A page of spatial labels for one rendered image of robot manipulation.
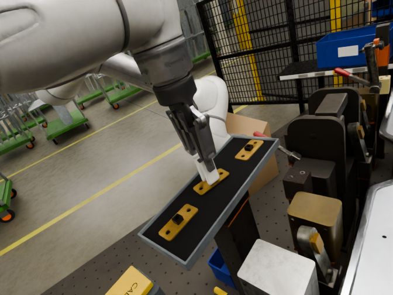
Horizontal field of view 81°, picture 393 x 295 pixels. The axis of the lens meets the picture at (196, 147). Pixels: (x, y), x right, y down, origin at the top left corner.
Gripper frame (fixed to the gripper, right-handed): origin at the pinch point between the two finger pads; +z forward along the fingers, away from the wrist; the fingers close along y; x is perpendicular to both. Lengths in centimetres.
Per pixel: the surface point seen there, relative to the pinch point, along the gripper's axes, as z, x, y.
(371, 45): -1, 71, 0
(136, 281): 4.2, -22.8, 8.6
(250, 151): 4.0, 12.6, -0.2
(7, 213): 108, -152, -324
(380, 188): 20.2, 31.4, 19.8
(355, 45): 8, 103, -21
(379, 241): 20.3, 17.5, 25.7
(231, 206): 4.3, -2.2, 9.1
